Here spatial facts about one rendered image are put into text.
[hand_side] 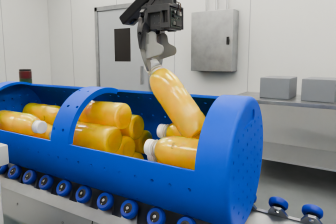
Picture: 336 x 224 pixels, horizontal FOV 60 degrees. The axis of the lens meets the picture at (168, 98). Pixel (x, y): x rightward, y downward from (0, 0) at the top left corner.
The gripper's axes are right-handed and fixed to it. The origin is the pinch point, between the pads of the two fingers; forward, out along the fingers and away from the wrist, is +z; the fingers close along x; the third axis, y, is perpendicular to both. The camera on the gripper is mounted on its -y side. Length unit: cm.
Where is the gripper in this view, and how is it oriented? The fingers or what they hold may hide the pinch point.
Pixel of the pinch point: (151, 65)
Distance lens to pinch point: 72.8
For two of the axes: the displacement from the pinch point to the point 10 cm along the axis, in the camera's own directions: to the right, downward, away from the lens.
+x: 5.0, -1.2, 8.6
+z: 0.1, 9.9, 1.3
